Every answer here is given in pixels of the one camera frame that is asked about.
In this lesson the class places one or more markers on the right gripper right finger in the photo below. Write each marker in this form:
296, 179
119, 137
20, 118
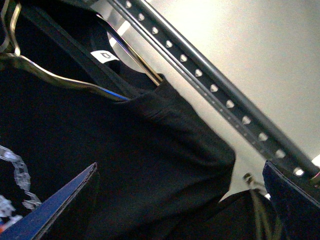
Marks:
295, 200

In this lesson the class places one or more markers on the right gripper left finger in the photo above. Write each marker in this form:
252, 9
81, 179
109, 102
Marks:
63, 216

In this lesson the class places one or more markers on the black t-shirt with print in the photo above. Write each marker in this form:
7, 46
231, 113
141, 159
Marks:
157, 160

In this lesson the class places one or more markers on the silver metal clothes hanger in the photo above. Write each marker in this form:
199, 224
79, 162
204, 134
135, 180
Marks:
11, 57

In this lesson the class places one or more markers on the black hanging t-shirt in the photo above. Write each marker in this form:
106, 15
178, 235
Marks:
233, 218

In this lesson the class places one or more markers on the grey front perforated rack rail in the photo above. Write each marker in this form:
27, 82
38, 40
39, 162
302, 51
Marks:
271, 143

